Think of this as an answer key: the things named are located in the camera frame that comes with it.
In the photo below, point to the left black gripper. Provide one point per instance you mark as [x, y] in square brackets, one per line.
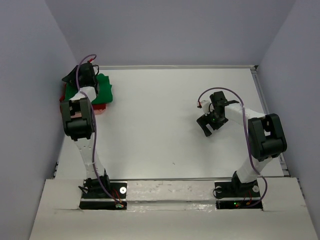
[71, 76]

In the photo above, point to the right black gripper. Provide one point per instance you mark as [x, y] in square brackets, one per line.
[205, 120]

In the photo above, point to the green t shirt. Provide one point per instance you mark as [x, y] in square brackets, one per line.
[104, 96]

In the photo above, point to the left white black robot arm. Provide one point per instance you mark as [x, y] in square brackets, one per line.
[79, 124]

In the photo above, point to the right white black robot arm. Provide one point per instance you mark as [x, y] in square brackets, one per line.
[264, 137]

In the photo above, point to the folded dark red t shirt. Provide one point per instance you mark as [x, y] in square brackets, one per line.
[98, 108]

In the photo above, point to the folded pink t shirt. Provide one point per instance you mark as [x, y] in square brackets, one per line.
[76, 112]

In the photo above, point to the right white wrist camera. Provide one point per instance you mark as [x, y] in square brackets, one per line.
[206, 106]

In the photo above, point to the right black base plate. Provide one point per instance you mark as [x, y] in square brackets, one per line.
[227, 198]

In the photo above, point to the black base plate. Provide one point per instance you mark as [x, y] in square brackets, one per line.
[227, 198]
[110, 197]

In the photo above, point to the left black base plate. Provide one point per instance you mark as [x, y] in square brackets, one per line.
[110, 197]

